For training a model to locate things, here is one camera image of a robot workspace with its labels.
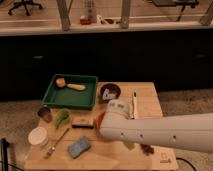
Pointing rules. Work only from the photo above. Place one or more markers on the small metal cup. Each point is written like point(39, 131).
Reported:
point(45, 114)

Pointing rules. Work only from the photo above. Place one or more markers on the white round container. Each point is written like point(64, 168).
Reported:
point(38, 137)

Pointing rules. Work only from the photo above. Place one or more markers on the white item in bowl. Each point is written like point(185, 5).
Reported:
point(107, 95)

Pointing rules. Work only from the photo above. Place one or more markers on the green plastic cup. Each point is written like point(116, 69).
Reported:
point(62, 116)

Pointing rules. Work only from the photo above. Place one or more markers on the orange bowl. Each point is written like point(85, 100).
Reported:
point(99, 120)

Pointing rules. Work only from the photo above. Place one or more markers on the black office chair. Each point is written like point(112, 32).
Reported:
point(24, 3)

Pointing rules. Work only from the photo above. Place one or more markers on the green plastic tray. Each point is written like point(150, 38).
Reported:
point(65, 97)

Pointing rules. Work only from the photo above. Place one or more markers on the dark brown bowl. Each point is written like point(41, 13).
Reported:
point(113, 89)

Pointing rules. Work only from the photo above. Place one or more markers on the bunch of dark grapes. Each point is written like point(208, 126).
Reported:
point(147, 149)

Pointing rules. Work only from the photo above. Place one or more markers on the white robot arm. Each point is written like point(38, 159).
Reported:
point(188, 132)

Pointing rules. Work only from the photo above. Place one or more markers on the red bowl on shelf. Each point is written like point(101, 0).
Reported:
point(85, 21)

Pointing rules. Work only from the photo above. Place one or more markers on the blue sponge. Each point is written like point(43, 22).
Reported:
point(79, 147)

